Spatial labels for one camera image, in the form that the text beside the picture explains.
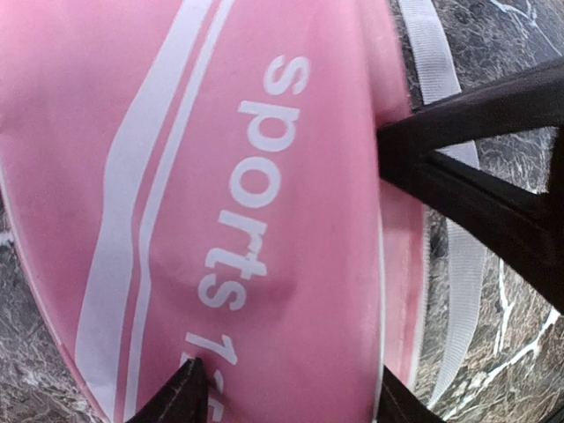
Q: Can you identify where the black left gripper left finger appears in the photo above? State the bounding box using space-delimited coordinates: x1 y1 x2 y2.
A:
127 358 207 423

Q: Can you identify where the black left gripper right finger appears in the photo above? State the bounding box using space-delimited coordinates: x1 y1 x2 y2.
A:
377 367 441 423

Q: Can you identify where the pink racket bag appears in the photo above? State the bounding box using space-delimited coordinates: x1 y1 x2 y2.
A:
0 0 486 423

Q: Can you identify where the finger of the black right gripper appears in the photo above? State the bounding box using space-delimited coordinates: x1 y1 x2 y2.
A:
376 58 563 176
382 152 563 311

